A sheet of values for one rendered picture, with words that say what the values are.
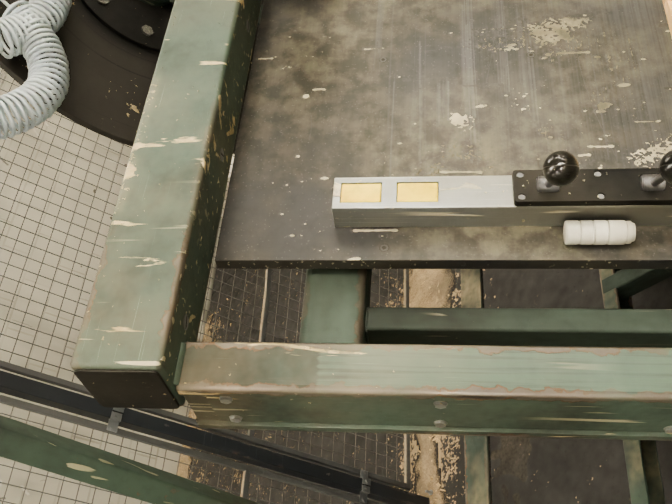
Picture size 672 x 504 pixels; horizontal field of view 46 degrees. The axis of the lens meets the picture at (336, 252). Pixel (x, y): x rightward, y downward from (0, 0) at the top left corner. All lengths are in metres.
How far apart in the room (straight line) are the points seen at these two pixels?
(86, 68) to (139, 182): 0.60
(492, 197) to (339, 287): 0.22
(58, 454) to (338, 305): 0.49
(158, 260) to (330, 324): 0.22
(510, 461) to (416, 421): 2.15
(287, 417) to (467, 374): 0.21
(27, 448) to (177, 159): 0.48
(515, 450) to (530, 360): 2.19
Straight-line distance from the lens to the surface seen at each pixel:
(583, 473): 2.80
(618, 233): 0.99
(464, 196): 0.98
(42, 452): 1.24
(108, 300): 0.90
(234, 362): 0.87
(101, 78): 1.56
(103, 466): 1.27
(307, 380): 0.85
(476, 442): 1.96
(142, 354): 0.85
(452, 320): 0.99
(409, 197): 0.98
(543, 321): 1.00
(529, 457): 2.98
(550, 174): 0.87
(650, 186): 1.00
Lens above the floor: 2.03
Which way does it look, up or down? 25 degrees down
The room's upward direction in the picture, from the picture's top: 66 degrees counter-clockwise
